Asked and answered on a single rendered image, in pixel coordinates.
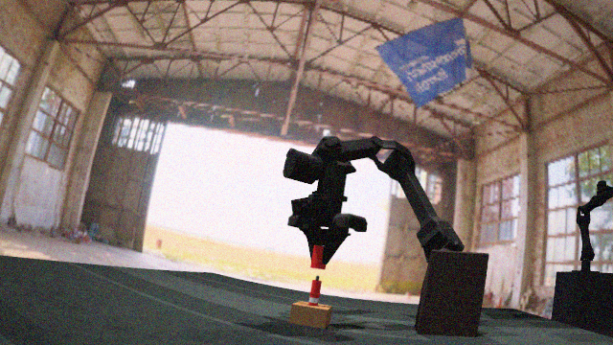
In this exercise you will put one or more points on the tan square block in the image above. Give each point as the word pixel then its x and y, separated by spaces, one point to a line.
pixel 314 316

